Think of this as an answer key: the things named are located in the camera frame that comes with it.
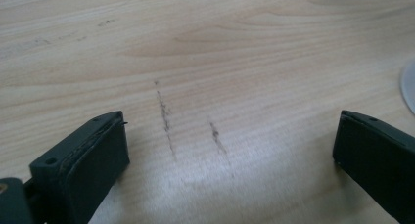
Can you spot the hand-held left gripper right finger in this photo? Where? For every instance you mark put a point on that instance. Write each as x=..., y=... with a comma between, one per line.
x=375, y=158

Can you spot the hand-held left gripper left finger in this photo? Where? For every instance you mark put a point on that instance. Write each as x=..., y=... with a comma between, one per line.
x=88, y=165

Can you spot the white round plate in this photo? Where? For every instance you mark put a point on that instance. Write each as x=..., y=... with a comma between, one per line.
x=409, y=85

